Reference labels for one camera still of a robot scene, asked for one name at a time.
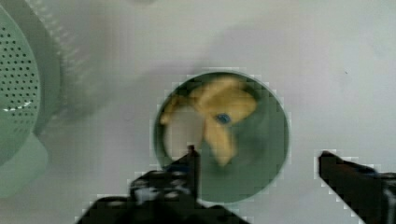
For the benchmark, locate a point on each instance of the green perforated colander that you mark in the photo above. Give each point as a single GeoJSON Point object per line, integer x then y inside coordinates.
{"type": "Point", "coordinates": [29, 94]}

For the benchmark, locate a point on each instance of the green mug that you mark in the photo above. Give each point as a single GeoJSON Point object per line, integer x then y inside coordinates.
{"type": "Point", "coordinates": [262, 142]}

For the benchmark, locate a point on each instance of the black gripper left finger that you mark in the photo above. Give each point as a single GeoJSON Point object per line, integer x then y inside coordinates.
{"type": "Point", "coordinates": [167, 196]}

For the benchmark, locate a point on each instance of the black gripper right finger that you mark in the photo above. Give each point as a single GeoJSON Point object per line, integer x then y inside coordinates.
{"type": "Point", "coordinates": [368, 193]}

